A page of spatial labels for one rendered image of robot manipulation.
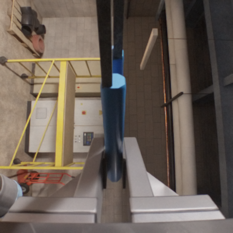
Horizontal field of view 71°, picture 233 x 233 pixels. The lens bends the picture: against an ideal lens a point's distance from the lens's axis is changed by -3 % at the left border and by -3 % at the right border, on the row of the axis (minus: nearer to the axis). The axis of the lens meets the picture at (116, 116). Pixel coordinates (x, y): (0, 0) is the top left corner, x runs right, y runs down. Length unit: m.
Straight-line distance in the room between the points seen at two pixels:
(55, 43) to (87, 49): 0.93
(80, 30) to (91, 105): 2.34
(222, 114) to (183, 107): 0.62
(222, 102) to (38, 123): 3.74
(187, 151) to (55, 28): 4.64
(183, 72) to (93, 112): 2.06
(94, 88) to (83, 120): 0.81
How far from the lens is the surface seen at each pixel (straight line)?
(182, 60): 3.47
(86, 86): 4.14
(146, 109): 4.41
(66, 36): 5.29
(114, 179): 0.16
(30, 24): 4.20
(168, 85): 3.99
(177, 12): 4.00
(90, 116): 3.88
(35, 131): 4.22
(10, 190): 0.47
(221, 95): 3.28
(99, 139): 0.15
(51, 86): 4.36
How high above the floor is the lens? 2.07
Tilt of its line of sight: 1 degrees up
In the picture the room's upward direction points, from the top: 90 degrees clockwise
